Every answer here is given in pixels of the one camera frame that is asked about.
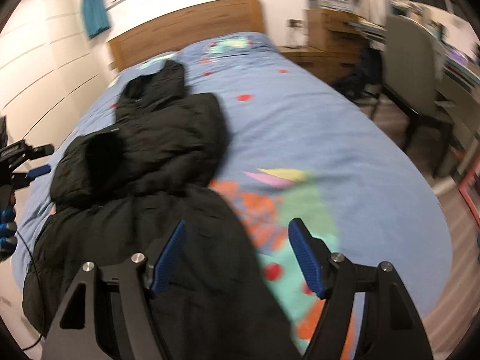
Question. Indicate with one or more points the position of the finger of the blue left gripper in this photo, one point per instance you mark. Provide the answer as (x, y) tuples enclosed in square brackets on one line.
[(36, 172)]

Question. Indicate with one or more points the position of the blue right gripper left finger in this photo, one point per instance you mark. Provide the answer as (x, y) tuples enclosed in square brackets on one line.
[(162, 255)]

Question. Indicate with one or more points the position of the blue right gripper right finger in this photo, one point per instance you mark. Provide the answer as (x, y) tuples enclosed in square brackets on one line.
[(313, 257)]

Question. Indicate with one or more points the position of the black hooded puffer jacket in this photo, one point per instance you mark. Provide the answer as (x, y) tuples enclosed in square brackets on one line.
[(119, 189)]

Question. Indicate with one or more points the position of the blue gloved left hand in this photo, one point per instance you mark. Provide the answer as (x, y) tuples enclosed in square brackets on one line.
[(8, 230)]

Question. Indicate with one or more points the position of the white sliding wardrobe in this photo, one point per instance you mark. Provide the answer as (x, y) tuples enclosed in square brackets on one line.
[(50, 73)]

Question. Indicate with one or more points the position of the blue patterned bed duvet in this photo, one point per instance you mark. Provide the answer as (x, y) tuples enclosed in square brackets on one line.
[(301, 149)]

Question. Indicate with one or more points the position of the teal curtain left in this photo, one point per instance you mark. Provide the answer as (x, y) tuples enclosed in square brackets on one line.
[(94, 14)]

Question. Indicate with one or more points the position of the dark bag on floor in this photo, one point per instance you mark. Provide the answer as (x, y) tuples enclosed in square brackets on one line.
[(366, 78)]

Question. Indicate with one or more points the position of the wooden bedside drawer unit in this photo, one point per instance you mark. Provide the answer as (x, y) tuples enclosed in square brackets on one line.
[(333, 44)]

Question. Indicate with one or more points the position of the grey desk chair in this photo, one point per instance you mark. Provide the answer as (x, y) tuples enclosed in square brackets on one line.
[(413, 62)]

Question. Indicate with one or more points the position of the wooden headboard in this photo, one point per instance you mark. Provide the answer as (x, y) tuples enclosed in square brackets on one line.
[(178, 29)]

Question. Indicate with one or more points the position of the wall power socket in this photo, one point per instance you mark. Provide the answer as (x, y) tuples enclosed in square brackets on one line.
[(294, 23)]

